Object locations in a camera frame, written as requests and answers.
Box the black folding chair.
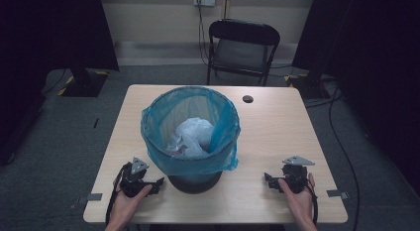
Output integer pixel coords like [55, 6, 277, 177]
[206, 19, 281, 87]

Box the person's right hand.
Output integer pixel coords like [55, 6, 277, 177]
[277, 172, 317, 223]

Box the yellow black floor tape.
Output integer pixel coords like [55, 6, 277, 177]
[56, 74, 75, 97]

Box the black stand base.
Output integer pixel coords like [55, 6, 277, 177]
[286, 73, 332, 101]
[61, 68, 109, 98]

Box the blue garbage bag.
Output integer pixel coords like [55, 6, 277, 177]
[140, 85, 242, 176]

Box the white crumpled plastic bag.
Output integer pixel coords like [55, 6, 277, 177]
[165, 116, 216, 160]

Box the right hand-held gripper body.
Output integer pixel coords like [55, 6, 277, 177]
[280, 155, 316, 195]

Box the small crumpled paper scrap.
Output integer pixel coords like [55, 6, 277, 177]
[168, 143, 188, 158]

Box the black wall cable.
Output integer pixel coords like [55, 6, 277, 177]
[196, 0, 211, 67]

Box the black trash bin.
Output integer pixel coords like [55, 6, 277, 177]
[166, 171, 223, 195]

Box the person's left hand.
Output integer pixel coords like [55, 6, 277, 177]
[108, 183, 154, 225]

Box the black floor cable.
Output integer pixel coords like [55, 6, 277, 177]
[327, 85, 362, 231]

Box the black curtain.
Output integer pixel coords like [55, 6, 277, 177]
[291, 0, 420, 195]
[0, 0, 120, 167]

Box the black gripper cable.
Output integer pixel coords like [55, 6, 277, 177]
[306, 179, 320, 225]
[104, 163, 131, 225]

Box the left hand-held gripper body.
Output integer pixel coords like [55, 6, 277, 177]
[118, 157, 157, 198]

